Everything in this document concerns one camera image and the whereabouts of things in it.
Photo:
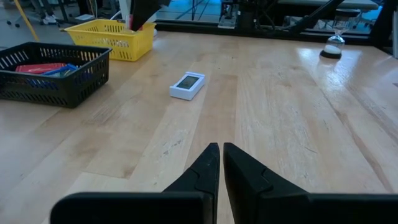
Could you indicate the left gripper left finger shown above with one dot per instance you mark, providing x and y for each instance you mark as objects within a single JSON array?
[{"x": 199, "y": 186}]

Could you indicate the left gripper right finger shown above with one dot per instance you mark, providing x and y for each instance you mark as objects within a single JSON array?
[{"x": 248, "y": 193}]

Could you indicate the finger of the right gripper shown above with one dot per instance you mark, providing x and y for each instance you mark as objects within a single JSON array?
[{"x": 146, "y": 9}]

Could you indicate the red white plug adapter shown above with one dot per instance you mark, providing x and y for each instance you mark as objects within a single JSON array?
[{"x": 131, "y": 25}]

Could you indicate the white digital thermometer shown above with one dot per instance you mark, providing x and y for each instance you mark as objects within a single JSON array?
[{"x": 186, "y": 88}]

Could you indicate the blue digital thermometer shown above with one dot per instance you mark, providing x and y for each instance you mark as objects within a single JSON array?
[{"x": 70, "y": 66}]

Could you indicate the red digital thermometer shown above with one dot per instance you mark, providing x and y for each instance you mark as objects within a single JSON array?
[{"x": 37, "y": 68}]

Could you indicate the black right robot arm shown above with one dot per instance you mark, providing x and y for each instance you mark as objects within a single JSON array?
[{"x": 248, "y": 18}]

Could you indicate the yellow plastic basket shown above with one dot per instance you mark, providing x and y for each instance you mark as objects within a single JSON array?
[{"x": 143, "y": 43}]

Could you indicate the black plastic basket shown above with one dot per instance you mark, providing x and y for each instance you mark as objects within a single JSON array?
[{"x": 62, "y": 99}]

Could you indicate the grey desk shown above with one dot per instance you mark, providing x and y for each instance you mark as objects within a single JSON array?
[{"x": 326, "y": 3}]

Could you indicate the silver arm base bracket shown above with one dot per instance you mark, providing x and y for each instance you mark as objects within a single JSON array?
[{"x": 228, "y": 23}]

